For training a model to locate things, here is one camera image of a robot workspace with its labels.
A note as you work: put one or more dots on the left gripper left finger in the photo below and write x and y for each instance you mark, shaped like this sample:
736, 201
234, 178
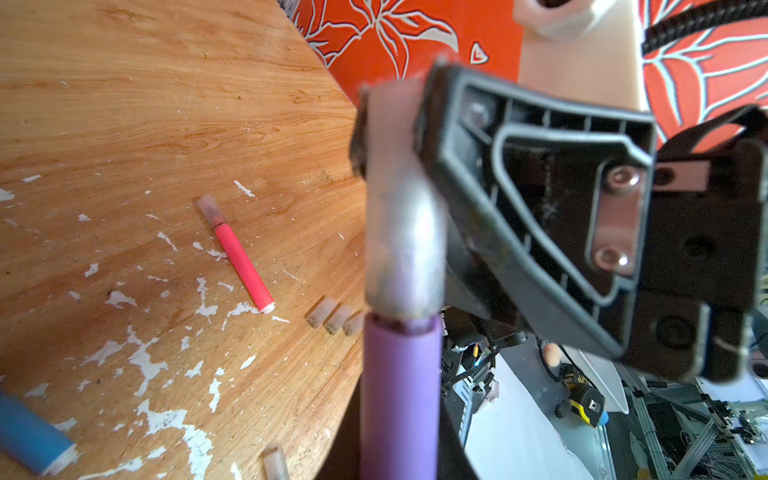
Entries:
343, 459

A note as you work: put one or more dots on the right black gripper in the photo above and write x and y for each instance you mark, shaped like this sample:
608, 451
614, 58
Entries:
553, 197

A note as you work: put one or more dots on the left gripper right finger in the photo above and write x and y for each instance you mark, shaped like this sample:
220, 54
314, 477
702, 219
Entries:
453, 463

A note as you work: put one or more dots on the purple marker pen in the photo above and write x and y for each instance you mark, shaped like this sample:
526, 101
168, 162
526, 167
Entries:
400, 398

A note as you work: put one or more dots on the pink marker pen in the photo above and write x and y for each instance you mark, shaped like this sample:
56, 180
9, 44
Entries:
237, 255

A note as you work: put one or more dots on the blue marker pen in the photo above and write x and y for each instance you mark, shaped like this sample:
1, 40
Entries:
32, 441

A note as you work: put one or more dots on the yellow tape measure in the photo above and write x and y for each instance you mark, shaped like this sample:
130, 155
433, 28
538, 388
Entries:
584, 401

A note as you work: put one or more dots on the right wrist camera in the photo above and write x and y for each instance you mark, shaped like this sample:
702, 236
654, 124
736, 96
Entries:
583, 50

